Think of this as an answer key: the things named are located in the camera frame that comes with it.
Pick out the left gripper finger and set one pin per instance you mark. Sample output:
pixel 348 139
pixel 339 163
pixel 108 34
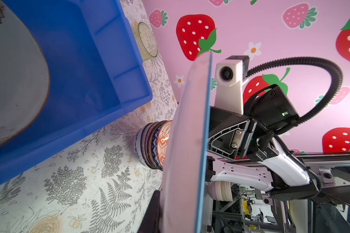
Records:
pixel 150 222

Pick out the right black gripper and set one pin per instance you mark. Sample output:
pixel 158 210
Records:
pixel 230 133

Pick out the white watermelon plate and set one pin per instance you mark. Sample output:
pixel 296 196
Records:
pixel 183 179

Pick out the red patterned bowl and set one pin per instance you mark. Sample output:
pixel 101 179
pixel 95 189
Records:
pixel 150 144

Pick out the mint green flower plate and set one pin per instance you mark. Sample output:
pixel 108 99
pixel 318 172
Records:
pixel 24 76

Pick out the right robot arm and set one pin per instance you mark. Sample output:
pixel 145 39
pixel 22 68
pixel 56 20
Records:
pixel 269 166

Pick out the blue plastic bin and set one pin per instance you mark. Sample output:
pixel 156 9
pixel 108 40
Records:
pixel 96 76

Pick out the green translucent cup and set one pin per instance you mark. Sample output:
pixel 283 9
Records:
pixel 146 41

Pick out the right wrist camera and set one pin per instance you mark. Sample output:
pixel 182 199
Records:
pixel 230 75

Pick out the aluminium front rail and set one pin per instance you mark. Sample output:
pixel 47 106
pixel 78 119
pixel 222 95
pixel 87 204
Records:
pixel 334 171

